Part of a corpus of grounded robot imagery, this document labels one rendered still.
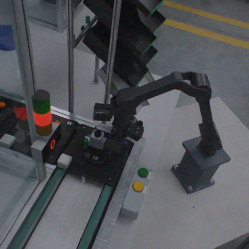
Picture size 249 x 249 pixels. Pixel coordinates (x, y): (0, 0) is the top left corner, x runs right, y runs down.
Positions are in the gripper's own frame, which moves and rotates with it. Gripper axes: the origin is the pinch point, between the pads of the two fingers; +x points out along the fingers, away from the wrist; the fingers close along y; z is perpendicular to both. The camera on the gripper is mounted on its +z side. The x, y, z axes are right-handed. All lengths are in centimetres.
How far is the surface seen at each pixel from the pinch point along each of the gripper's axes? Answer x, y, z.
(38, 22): 21, 85, -82
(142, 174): 12.3, -3.0, 13.1
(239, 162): 24, 30, 54
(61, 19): 13, 86, -66
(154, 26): -26.1, 41.7, -1.5
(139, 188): 12.3, -9.9, 13.8
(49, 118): -24.3, -19.5, -17.5
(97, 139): 0.9, -2.2, -7.5
